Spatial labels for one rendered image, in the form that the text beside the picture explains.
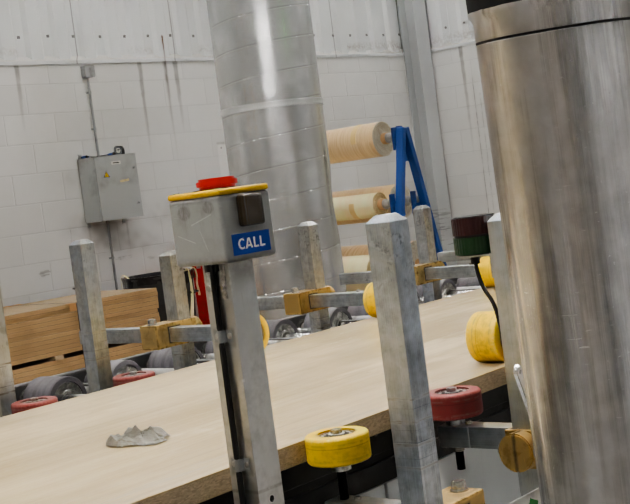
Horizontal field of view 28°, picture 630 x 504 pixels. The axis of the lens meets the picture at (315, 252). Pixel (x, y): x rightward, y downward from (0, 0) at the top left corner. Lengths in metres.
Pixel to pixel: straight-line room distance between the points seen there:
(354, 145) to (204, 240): 7.83
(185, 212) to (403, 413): 0.38
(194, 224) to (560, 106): 0.45
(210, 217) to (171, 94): 9.51
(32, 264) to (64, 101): 1.31
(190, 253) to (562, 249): 0.44
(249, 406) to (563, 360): 0.41
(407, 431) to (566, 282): 0.58
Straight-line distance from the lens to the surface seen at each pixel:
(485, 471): 1.93
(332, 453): 1.53
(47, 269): 9.77
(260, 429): 1.22
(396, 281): 1.39
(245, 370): 1.20
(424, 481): 1.43
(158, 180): 10.47
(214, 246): 1.17
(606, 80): 0.87
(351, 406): 1.76
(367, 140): 8.91
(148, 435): 1.70
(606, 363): 0.88
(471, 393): 1.73
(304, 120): 5.74
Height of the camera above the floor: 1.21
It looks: 3 degrees down
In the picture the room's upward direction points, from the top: 7 degrees counter-clockwise
